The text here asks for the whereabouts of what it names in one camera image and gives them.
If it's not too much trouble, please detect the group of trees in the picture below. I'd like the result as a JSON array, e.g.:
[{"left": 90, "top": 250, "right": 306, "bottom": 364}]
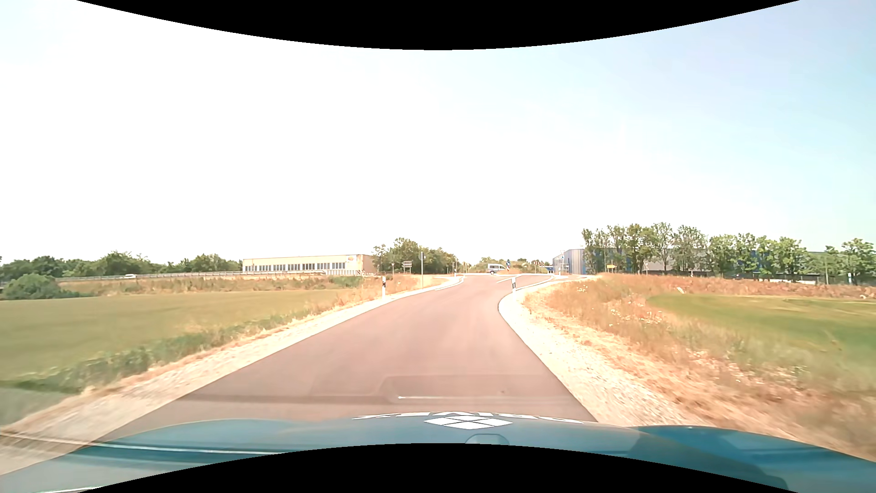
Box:
[{"left": 371, "top": 237, "right": 461, "bottom": 275}]

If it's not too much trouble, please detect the row of trees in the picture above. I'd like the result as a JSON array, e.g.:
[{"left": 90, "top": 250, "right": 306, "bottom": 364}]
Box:
[
  {"left": 0, "top": 252, "right": 242, "bottom": 282},
  {"left": 582, "top": 222, "right": 876, "bottom": 286}
]

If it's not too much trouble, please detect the blue grey hall building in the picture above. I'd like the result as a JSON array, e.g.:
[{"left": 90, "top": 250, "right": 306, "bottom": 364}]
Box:
[{"left": 552, "top": 248, "right": 589, "bottom": 275}]

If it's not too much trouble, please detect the car's own bonnet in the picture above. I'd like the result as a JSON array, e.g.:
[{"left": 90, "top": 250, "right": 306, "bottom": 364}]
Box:
[{"left": 0, "top": 412, "right": 876, "bottom": 493}]

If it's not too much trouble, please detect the dry grass field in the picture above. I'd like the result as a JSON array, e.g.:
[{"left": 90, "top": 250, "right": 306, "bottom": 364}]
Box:
[{"left": 527, "top": 273, "right": 876, "bottom": 461}]

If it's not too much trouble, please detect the long pale industrial building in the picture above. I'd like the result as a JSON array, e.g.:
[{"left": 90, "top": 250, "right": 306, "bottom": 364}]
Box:
[{"left": 241, "top": 254, "right": 376, "bottom": 276}]

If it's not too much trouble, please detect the green grass field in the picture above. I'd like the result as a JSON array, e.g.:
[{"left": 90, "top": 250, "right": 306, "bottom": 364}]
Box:
[{"left": 0, "top": 275, "right": 439, "bottom": 425}]

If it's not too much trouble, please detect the green bush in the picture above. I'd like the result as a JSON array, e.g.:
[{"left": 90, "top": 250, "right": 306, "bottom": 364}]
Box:
[{"left": 1, "top": 274, "right": 79, "bottom": 301}]

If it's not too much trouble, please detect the guard rail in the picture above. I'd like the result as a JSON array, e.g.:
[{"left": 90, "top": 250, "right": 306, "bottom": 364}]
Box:
[{"left": 56, "top": 270, "right": 364, "bottom": 283}]

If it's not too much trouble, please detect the gravel verge strip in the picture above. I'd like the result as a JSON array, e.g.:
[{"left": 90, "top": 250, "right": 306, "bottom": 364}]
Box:
[
  {"left": 0, "top": 276, "right": 461, "bottom": 473},
  {"left": 497, "top": 276, "right": 713, "bottom": 429}
]

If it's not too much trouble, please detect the grey asphalt road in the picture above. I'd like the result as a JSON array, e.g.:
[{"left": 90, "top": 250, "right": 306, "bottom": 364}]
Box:
[{"left": 103, "top": 274, "right": 598, "bottom": 441}]

